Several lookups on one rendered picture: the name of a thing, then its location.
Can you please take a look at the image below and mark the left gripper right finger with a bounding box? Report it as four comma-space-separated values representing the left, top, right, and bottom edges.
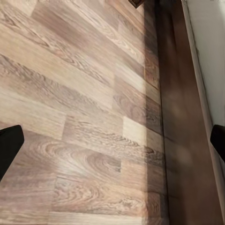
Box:
210, 124, 225, 162

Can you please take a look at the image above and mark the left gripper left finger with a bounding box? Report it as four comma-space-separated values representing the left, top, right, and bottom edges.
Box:
0, 125, 24, 181

